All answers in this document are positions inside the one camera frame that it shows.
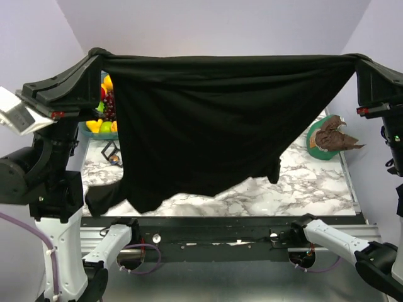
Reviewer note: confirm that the purple grapes bunch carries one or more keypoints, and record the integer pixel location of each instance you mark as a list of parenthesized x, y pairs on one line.
[(109, 110)]

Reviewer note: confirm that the orange fruit top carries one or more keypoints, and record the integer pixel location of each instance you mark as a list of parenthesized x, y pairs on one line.
[(107, 83)]

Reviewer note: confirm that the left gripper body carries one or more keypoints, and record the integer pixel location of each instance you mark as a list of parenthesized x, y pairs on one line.
[(57, 112)]

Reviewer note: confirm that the black printed t-shirt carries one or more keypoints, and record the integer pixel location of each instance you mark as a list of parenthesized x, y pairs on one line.
[(201, 125)]

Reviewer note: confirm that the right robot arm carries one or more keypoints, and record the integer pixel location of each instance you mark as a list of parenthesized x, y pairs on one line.
[(378, 264)]

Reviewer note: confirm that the aluminium frame rail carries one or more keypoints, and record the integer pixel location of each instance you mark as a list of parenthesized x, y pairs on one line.
[(91, 236)]

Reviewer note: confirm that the green lime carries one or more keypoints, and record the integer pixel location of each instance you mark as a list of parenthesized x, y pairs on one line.
[(105, 127)]

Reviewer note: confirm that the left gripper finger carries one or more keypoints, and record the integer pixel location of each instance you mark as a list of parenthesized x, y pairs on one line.
[(87, 86), (73, 73)]

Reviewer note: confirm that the black brooch stand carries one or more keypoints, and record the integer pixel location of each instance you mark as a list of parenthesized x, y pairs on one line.
[(111, 153)]

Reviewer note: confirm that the orange fruit bottom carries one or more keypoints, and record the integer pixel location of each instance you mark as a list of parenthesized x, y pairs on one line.
[(114, 127)]

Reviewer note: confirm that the teal plastic fruit basket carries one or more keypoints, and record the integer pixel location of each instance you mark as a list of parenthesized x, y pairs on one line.
[(99, 136)]

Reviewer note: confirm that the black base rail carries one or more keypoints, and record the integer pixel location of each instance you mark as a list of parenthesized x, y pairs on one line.
[(220, 239)]

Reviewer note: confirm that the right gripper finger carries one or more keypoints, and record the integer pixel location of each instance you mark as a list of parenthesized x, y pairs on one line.
[(367, 69), (375, 91)]

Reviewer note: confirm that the green watermelon toy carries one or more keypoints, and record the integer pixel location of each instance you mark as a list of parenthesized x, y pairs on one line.
[(101, 107)]

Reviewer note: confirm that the orange fruit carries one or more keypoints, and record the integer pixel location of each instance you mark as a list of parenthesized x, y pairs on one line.
[(107, 83), (114, 127)]

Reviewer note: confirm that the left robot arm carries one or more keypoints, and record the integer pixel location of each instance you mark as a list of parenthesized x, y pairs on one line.
[(36, 176)]

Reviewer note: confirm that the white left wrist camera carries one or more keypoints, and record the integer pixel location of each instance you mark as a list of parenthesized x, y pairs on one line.
[(19, 117)]

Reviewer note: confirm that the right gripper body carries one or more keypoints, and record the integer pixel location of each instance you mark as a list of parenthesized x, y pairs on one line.
[(385, 109)]

